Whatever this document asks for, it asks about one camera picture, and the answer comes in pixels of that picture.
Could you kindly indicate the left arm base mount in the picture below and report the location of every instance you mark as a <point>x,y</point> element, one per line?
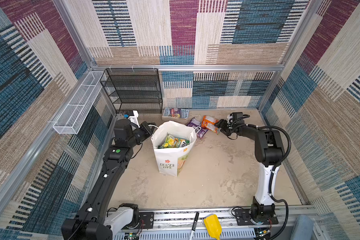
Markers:
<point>143,220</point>

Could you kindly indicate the black marker pen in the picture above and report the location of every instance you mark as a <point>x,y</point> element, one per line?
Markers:
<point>194,226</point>

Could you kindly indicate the grey blue padded stool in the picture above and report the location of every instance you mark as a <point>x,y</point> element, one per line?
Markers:
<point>303,228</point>

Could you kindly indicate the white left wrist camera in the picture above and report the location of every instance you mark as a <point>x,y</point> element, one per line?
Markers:
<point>133,117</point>

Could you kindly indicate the paperback book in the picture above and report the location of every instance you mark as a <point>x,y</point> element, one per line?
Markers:
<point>175,114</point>

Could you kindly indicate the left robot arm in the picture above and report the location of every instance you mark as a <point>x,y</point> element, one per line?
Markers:
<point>92,221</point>

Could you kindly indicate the white paper bag with illustration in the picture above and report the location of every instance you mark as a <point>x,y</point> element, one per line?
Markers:
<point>170,161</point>

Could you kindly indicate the orange snack packet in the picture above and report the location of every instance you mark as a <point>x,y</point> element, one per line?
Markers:
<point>209,122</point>

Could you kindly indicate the green Fox's Spring Tea bag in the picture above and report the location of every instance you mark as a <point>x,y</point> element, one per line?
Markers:
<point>174,142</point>

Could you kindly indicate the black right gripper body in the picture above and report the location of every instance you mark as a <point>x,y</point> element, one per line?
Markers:
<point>226,127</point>

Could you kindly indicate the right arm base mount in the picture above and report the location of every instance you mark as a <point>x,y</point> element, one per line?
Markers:
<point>244,217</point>

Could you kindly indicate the yellow plastic scoop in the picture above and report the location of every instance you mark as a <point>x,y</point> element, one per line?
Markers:
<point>213,226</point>

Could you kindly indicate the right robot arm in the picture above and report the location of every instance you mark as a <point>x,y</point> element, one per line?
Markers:
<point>272,146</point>

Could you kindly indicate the black wire shelf rack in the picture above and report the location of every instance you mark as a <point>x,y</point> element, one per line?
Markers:
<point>133,89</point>

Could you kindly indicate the purple snack packet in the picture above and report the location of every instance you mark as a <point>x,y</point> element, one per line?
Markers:
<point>197,125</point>

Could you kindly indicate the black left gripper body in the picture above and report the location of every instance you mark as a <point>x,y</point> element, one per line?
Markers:
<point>144,133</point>

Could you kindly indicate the white wire mesh basket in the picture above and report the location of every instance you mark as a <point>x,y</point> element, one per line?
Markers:
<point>74,114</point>

